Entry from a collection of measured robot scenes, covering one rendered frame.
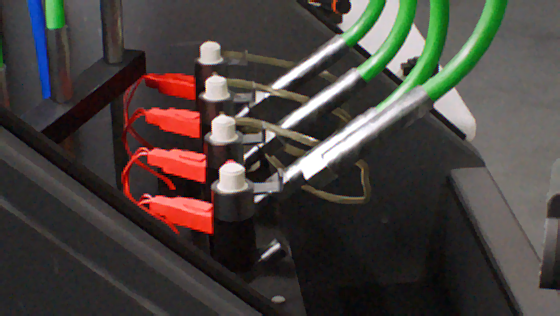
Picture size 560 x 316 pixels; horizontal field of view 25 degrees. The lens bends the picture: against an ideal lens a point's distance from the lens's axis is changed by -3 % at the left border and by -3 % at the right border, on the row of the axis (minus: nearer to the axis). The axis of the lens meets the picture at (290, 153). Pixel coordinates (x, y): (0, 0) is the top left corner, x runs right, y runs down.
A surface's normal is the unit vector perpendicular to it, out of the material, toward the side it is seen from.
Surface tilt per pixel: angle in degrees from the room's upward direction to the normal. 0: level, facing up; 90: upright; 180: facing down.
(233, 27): 90
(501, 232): 0
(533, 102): 0
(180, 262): 43
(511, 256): 0
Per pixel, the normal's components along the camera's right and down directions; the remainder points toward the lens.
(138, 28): 0.11, 0.41
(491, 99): -0.02, -0.91
